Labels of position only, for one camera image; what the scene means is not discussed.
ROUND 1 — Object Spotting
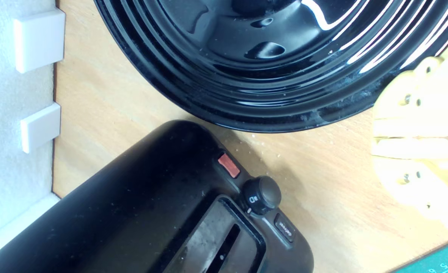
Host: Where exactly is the black two-slot toaster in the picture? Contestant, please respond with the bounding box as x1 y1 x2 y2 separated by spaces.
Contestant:
0 121 315 273

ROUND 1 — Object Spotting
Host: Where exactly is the green cutting mat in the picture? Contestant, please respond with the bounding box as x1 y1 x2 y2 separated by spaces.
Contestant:
393 240 448 273

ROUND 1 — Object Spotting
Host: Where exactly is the black ribbed plate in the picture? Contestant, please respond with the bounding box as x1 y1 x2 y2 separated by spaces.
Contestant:
94 0 448 133

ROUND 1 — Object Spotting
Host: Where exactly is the white wall clip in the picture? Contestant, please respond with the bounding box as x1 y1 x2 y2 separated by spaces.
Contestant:
20 103 61 154
13 8 66 73

